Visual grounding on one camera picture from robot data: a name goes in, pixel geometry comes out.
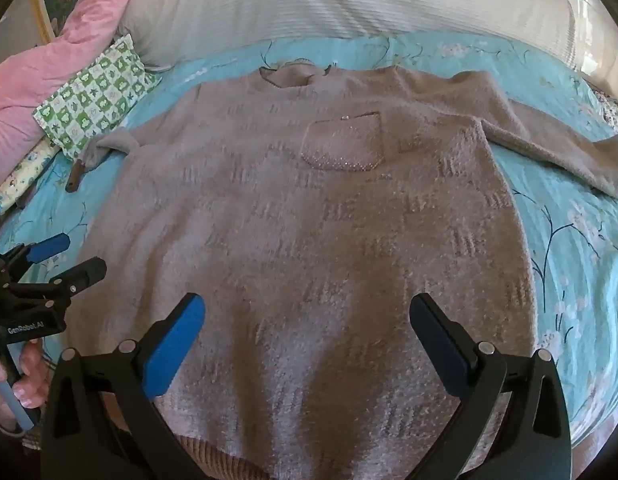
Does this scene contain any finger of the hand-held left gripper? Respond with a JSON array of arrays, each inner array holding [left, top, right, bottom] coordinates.
[[10, 232, 71, 264], [52, 256, 108, 297]]

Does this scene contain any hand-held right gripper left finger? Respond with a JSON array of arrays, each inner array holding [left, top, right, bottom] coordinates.
[[42, 292, 225, 480]]

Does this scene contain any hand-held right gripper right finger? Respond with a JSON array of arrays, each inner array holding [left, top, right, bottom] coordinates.
[[409, 292, 572, 480]]

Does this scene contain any beige knitted sweater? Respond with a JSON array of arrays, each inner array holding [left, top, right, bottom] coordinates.
[[64, 57, 618, 480]]

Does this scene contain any person's left hand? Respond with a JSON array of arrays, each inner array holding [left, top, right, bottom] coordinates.
[[0, 339, 51, 433]]

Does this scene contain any yellow floral cloth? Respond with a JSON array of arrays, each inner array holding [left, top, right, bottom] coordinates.
[[0, 137, 60, 221]]

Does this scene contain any green white checkered pillow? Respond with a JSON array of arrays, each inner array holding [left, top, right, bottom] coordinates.
[[33, 34, 162, 161]]

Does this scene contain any turquoise floral bed sheet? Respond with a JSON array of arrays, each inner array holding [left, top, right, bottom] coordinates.
[[0, 35, 618, 461]]

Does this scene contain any pink quilt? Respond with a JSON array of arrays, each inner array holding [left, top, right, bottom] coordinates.
[[0, 0, 162, 196]]

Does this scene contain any dark floral cloth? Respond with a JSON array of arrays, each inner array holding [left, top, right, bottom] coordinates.
[[589, 85, 618, 141]]

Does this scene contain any white ribbed pillow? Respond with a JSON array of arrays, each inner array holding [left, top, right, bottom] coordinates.
[[116, 0, 597, 68]]

